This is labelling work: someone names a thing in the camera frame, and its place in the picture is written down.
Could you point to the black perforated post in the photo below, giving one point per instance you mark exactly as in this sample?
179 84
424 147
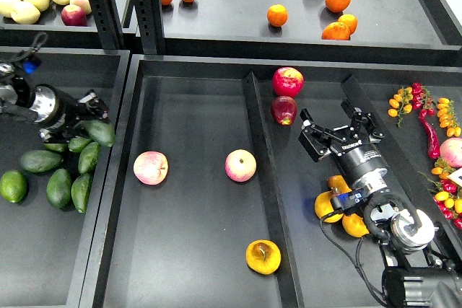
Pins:
149 18
108 24

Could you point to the dark red apple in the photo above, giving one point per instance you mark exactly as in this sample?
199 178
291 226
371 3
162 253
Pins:
284 110

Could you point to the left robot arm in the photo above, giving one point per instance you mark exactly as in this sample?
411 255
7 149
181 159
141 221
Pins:
17 90

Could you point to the dark avocado lying sideways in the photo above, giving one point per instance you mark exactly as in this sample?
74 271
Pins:
39 161

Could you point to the green avocado lower middle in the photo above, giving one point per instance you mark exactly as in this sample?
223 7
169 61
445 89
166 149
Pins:
58 189

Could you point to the bright red apple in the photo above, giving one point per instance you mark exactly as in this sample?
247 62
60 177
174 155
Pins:
287 81

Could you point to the pink apple centre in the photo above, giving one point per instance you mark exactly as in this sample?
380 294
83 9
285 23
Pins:
240 165

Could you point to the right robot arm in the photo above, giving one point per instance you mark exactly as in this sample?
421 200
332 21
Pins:
415 275

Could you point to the yellow pear upper pile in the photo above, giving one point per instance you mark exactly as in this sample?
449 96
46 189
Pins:
339 183

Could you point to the orange cherry tomato vine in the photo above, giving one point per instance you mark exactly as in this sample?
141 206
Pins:
400 104

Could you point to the red cherry tomato vine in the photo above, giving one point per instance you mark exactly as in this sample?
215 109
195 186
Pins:
422 100

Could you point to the yellow cherry tomato vine right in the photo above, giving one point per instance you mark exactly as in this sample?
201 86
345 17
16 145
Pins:
447 117

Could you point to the yellow pear with brown spot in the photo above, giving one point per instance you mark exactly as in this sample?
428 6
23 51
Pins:
263 256

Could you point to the yellow pear pile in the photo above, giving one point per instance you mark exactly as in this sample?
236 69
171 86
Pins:
323 207
354 225
339 183

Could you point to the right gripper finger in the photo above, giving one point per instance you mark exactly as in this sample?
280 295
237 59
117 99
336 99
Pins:
363 125
317 140

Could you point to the pink apple right edge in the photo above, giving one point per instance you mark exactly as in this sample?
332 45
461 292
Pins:
450 152

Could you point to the pale peach on shelf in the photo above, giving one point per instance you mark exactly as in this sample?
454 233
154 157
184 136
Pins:
84 4

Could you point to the light green avocado far left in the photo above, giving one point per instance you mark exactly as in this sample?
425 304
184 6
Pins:
13 186

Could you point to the black perforated post right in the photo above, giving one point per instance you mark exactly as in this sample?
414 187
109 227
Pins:
149 18

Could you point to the yellow pear left pile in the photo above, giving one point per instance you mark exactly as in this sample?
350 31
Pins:
323 207

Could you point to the mixed cherry tomatoes bottom right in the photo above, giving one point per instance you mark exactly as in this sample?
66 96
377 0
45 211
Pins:
445 193

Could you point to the pink apple left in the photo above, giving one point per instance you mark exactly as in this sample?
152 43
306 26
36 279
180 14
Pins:
151 167

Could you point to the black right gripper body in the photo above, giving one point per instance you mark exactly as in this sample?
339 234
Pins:
363 167

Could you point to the red chili pepper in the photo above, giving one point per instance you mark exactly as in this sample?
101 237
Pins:
433 144

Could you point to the dark green avocado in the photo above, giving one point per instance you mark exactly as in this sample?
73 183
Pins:
101 132

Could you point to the green avocado lower right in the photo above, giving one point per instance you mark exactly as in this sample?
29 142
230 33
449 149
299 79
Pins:
80 192

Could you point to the black perforated post left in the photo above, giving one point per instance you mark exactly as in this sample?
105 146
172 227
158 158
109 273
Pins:
108 24

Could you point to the black upper left shelf tray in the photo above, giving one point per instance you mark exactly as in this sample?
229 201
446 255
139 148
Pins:
62 36

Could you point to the pink apple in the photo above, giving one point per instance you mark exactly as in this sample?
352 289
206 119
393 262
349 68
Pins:
151 167
240 165

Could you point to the orange front right shelf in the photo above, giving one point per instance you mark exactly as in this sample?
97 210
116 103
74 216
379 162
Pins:
336 31

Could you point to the red apple on shelf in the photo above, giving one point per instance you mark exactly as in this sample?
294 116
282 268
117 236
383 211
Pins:
73 15

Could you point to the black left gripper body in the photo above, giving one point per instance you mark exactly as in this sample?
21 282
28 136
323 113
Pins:
56 110

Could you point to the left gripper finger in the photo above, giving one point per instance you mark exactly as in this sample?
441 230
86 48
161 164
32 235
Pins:
91 107
59 135

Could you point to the green avocado by tray edge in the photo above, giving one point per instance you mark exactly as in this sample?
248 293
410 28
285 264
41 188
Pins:
88 158

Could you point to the yellow apple front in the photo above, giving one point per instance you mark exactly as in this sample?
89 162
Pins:
25 13

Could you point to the yellow pear middle pile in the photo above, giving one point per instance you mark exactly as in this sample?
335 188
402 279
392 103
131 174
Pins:
354 225

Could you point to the green avocado upper middle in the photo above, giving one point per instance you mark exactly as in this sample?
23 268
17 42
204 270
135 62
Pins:
78 143

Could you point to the white label card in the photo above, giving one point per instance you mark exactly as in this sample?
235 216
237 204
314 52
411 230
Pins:
456 177

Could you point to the green avocado upper left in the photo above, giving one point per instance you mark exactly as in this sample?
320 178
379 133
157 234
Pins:
59 147

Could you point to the yellow apple far left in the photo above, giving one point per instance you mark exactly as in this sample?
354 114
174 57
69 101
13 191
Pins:
6 7

